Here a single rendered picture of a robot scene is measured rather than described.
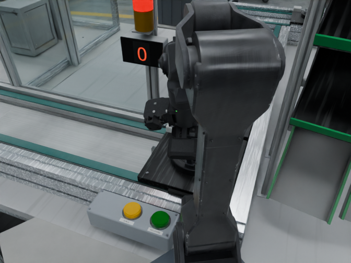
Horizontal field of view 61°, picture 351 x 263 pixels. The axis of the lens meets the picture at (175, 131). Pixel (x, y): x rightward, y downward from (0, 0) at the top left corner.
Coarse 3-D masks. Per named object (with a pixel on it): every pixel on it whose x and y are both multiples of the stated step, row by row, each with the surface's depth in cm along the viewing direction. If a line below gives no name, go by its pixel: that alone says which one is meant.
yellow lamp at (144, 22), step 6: (138, 12) 73; (144, 12) 73; (150, 12) 74; (138, 18) 74; (144, 18) 74; (150, 18) 75; (138, 24) 75; (144, 24) 75; (150, 24) 75; (138, 30) 76; (144, 30) 76; (150, 30) 76
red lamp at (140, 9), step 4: (136, 0) 71; (140, 0) 71; (144, 0) 71; (148, 0) 72; (152, 0) 73; (136, 4) 72; (140, 4) 72; (144, 4) 72; (148, 4) 72; (152, 4) 73; (136, 8) 73; (140, 8) 72; (144, 8) 72; (148, 8) 73; (152, 8) 74
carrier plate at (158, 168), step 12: (168, 132) 91; (156, 156) 83; (240, 156) 83; (144, 168) 79; (156, 168) 79; (168, 168) 79; (144, 180) 77; (156, 180) 76; (168, 180) 76; (180, 180) 76; (192, 180) 76; (192, 192) 73
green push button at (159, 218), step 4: (156, 212) 68; (160, 212) 68; (164, 212) 68; (152, 216) 68; (156, 216) 67; (160, 216) 67; (164, 216) 67; (168, 216) 68; (152, 220) 67; (156, 220) 66; (160, 220) 66; (164, 220) 66; (168, 220) 67; (156, 224) 66; (160, 224) 66; (164, 224) 66
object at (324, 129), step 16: (320, 48) 60; (320, 64) 63; (336, 64) 62; (320, 80) 61; (336, 80) 60; (304, 96) 60; (320, 96) 59; (336, 96) 59; (304, 112) 59; (320, 112) 58; (336, 112) 57; (304, 128) 57; (320, 128) 54; (336, 128) 56
